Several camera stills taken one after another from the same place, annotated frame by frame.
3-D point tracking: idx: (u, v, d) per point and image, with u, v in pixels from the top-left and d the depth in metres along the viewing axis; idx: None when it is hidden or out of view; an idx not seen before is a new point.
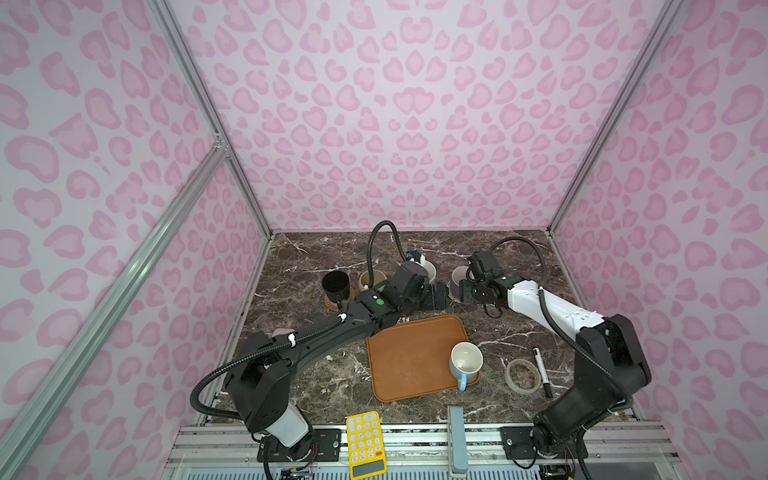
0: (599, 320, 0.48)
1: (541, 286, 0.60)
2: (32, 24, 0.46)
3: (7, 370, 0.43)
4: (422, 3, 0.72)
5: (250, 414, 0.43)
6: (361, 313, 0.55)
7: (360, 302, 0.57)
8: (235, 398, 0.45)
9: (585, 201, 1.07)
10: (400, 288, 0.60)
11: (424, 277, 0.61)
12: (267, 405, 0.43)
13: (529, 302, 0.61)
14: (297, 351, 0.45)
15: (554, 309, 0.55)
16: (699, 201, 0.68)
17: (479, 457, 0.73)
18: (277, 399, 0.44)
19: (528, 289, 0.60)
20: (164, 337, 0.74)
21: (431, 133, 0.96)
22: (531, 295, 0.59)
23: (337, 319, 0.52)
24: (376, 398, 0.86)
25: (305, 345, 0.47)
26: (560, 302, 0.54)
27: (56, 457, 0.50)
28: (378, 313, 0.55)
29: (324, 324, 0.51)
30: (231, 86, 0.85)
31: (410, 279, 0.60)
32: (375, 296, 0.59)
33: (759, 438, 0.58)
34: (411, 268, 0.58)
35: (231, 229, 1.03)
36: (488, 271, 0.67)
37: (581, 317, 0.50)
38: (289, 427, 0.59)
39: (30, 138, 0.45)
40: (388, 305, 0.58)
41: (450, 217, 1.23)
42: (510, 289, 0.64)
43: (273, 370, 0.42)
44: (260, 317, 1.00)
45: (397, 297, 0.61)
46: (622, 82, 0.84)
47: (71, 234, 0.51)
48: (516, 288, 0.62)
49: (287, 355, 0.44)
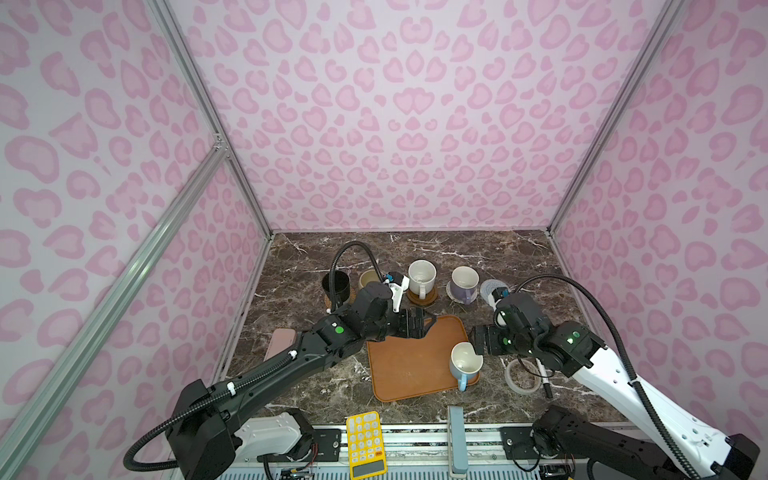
0: (726, 448, 0.39)
1: (636, 380, 0.44)
2: (32, 24, 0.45)
3: (8, 371, 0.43)
4: (422, 3, 0.72)
5: (188, 472, 0.39)
6: (316, 347, 0.51)
7: (316, 334, 0.53)
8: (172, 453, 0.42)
9: (584, 201, 1.09)
10: (360, 314, 0.56)
11: (389, 298, 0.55)
12: (207, 462, 0.41)
13: (623, 397, 0.45)
14: (237, 399, 0.42)
15: (667, 423, 0.41)
16: (699, 201, 0.68)
17: (479, 457, 0.73)
18: (218, 456, 0.42)
19: (620, 377, 0.45)
20: (164, 337, 0.74)
21: (431, 133, 0.96)
22: (632, 393, 0.44)
23: (285, 358, 0.48)
24: (376, 398, 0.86)
25: (247, 392, 0.43)
26: (659, 405, 0.42)
27: (56, 457, 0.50)
28: (336, 344, 0.52)
29: (269, 366, 0.47)
30: (231, 86, 0.85)
31: (370, 303, 0.55)
32: (334, 324, 0.55)
33: (759, 438, 0.58)
34: (373, 289, 0.56)
35: (231, 229, 1.03)
36: (534, 326, 0.54)
37: (706, 443, 0.39)
38: (272, 444, 0.58)
39: (30, 138, 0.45)
40: (349, 334, 0.54)
41: (450, 218, 1.23)
42: (587, 370, 0.47)
43: (209, 426, 0.39)
44: (260, 317, 1.00)
45: (358, 324, 0.57)
46: (622, 82, 0.84)
47: (71, 235, 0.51)
48: (600, 372, 0.46)
49: (224, 406, 0.41)
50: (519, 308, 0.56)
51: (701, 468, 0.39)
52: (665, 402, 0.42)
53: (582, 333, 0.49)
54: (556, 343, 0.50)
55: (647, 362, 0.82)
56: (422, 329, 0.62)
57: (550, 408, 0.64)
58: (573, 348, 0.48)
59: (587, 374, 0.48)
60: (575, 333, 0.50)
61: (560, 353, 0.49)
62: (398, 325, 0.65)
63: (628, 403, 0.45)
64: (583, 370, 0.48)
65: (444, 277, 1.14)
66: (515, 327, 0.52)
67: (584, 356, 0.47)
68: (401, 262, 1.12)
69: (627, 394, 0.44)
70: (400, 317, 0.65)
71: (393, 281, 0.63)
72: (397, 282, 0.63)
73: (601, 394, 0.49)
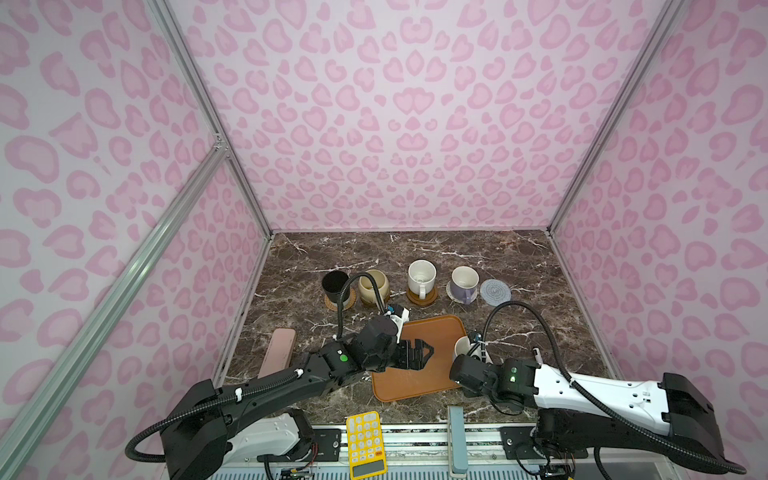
0: (661, 393, 0.44)
1: (572, 378, 0.51)
2: (32, 24, 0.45)
3: (8, 371, 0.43)
4: (422, 3, 0.72)
5: (175, 472, 0.40)
6: (320, 370, 0.53)
7: (322, 357, 0.55)
8: (166, 447, 0.42)
9: (584, 201, 1.09)
10: (364, 346, 0.59)
11: (395, 336, 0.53)
12: (200, 464, 0.41)
13: (574, 401, 0.50)
14: (242, 406, 0.44)
15: (614, 403, 0.46)
16: (698, 201, 0.68)
17: (479, 457, 0.73)
18: (208, 461, 0.42)
19: (563, 386, 0.50)
20: (164, 337, 0.74)
21: (431, 133, 0.96)
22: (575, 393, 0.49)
23: (291, 374, 0.50)
24: (376, 398, 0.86)
25: (252, 401, 0.45)
26: (605, 390, 0.47)
27: (56, 457, 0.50)
28: (339, 371, 0.54)
29: (278, 379, 0.49)
30: (231, 86, 0.85)
31: (376, 339, 0.59)
32: (340, 352, 0.58)
33: (759, 438, 0.58)
34: (379, 325, 0.58)
35: (231, 229, 1.03)
36: (485, 379, 0.59)
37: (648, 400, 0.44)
38: (268, 445, 0.58)
39: (30, 138, 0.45)
40: (351, 363, 0.57)
41: (450, 217, 1.23)
42: (537, 397, 0.53)
43: (211, 427, 0.40)
44: (260, 317, 1.00)
45: (361, 355, 0.59)
46: (622, 82, 0.84)
47: (71, 235, 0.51)
48: (547, 391, 0.51)
49: (228, 410, 0.43)
50: (465, 374, 0.61)
51: (660, 425, 0.43)
52: (602, 383, 0.48)
53: (520, 367, 0.56)
54: (506, 389, 0.56)
55: (647, 362, 0.82)
56: (422, 360, 0.67)
57: (541, 414, 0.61)
58: (519, 385, 0.53)
59: (541, 400, 0.53)
60: (514, 369, 0.56)
61: (516, 396, 0.54)
62: (398, 356, 0.67)
63: (580, 402, 0.49)
64: (537, 399, 0.53)
65: (444, 277, 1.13)
66: (471, 386, 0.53)
67: (530, 385, 0.53)
68: (401, 262, 1.12)
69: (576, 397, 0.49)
70: (400, 348, 0.67)
71: (394, 312, 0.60)
72: (397, 313, 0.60)
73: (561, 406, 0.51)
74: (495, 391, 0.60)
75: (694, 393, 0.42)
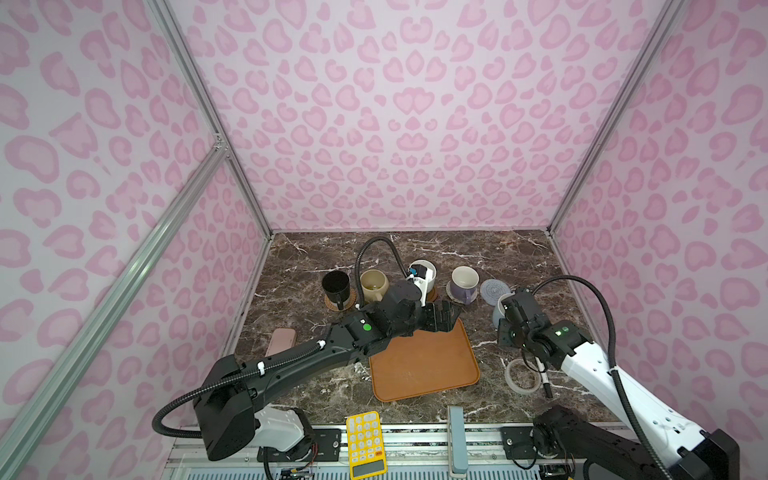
0: (700, 438, 0.40)
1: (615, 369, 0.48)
2: (32, 24, 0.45)
3: (7, 371, 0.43)
4: (422, 3, 0.72)
5: (209, 444, 0.41)
6: (344, 341, 0.51)
7: (344, 328, 0.53)
8: (199, 422, 0.43)
9: (585, 201, 1.07)
10: (387, 313, 0.56)
11: (417, 299, 0.55)
12: (232, 435, 0.42)
13: (600, 384, 0.49)
14: (265, 380, 0.43)
15: (638, 408, 0.44)
16: (699, 200, 0.68)
17: (479, 457, 0.73)
18: (241, 431, 0.43)
19: (601, 366, 0.49)
20: (164, 337, 0.74)
21: (431, 133, 0.96)
22: (607, 379, 0.48)
23: (314, 347, 0.49)
24: (376, 398, 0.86)
25: (275, 374, 0.44)
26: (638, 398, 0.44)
27: (56, 457, 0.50)
28: (363, 341, 0.52)
29: (300, 351, 0.48)
30: (231, 86, 0.85)
31: (397, 304, 0.54)
32: (362, 321, 0.55)
33: (759, 438, 0.58)
34: (400, 290, 0.54)
35: (231, 229, 1.03)
36: (531, 319, 0.62)
37: (677, 431, 0.41)
38: (281, 435, 0.59)
39: (30, 138, 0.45)
40: (375, 332, 0.54)
41: (450, 217, 1.23)
42: (571, 358, 0.52)
43: (235, 401, 0.40)
44: (260, 317, 1.00)
45: (385, 324, 0.57)
46: (622, 82, 0.84)
47: (71, 235, 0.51)
48: (581, 359, 0.51)
49: (252, 385, 0.42)
50: (519, 302, 0.63)
51: (669, 453, 0.40)
52: (644, 392, 0.45)
53: (572, 329, 0.54)
54: (546, 334, 0.56)
55: (647, 362, 0.82)
56: (450, 322, 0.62)
57: (553, 406, 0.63)
58: (562, 339, 0.53)
59: (572, 363, 0.52)
60: (565, 328, 0.55)
61: (550, 345, 0.54)
62: (426, 318, 0.64)
63: (607, 391, 0.48)
64: (567, 359, 0.53)
65: (444, 277, 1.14)
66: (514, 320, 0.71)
67: (570, 346, 0.52)
68: (401, 262, 1.12)
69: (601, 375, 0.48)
70: (427, 311, 0.63)
71: (417, 275, 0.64)
72: (419, 275, 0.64)
73: (586, 385, 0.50)
74: (532, 334, 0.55)
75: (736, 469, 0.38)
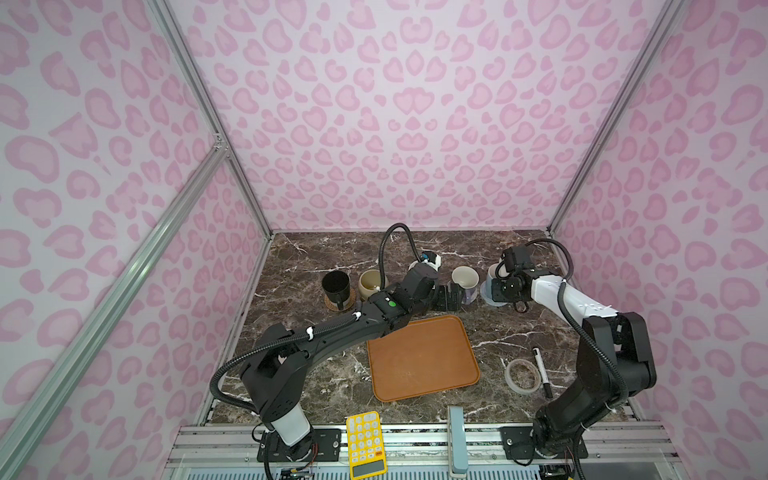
0: (613, 313, 0.49)
1: (563, 278, 0.62)
2: (32, 24, 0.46)
3: (8, 372, 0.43)
4: (422, 3, 0.72)
5: (264, 404, 0.44)
6: (375, 313, 0.56)
7: (373, 303, 0.58)
8: (251, 390, 0.46)
9: (585, 201, 1.07)
10: (409, 291, 0.62)
11: (435, 279, 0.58)
12: (283, 396, 0.45)
13: (551, 292, 0.63)
14: (314, 345, 0.47)
15: (573, 300, 0.56)
16: (699, 201, 0.68)
17: (479, 457, 0.73)
18: (290, 392, 0.45)
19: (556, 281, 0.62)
20: (164, 337, 0.74)
21: (431, 133, 0.96)
22: (554, 286, 0.62)
23: (351, 316, 0.54)
24: (376, 398, 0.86)
25: (322, 339, 0.48)
26: (577, 294, 0.56)
27: (56, 457, 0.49)
28: (390, 314, 0.57)
29: (339, 321, 0.52)
30: (231, 86, 0.85)
31: (419, 282, 0.60)
32: (388, 298, 0.61)
33: (759, 438, 0.58)
34: (422, 269, 0.60)
35: (231, 229, 1.03)
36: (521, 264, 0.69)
37: (595, 307, 0.51)
38: (292, 426, 0.60)
39: (30, 138, 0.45)
40: (399, 307, 0.59)
41: (450, 217, 1.23)
42: (537, 280, 0.67)
43: (291, 361, 0.43)
44: (260, 317, 1.00)
45: (407, 300, 0.63)
46: (622, 82, 0.84)
47: (71, 235, 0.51)
48: (543, 279, 0.65)
49: (304, 347, 0.46)
50: (513, 249, 0.78)
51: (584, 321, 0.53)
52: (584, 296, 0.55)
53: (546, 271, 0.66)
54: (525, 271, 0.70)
55: None
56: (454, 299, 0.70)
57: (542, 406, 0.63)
58: (537, 272, 0.66)
59: (538, 285, 0.66)
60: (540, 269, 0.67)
61: (523, 278, 0.70)
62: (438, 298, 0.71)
63: (553, 296, 0.62)
64: (533, 283, 0.68)
65: (444, 277, 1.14)
66: (508, 265, 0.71)
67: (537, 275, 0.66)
68: (401, 262, 1.12)
69: (549, 284, 0.63)
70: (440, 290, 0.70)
71: (428, 260, 0.64)
72: (431, 260, 0.64)
73: (545, 300, 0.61)
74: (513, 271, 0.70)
75: (640, 338, 0.49)
